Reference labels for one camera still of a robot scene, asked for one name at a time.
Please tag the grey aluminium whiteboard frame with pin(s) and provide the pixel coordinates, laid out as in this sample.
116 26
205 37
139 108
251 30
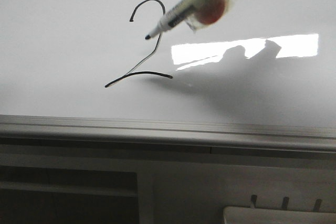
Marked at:
270 137

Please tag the white black whiteboard marker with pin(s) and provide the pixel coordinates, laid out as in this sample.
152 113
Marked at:
180 12

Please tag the dark shelf unit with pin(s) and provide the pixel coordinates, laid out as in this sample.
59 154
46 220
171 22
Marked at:
45 195

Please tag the white whiteboard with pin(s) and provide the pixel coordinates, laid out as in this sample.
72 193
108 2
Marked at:
264 62

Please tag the white tray with hooks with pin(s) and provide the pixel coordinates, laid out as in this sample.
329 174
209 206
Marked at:
253 214

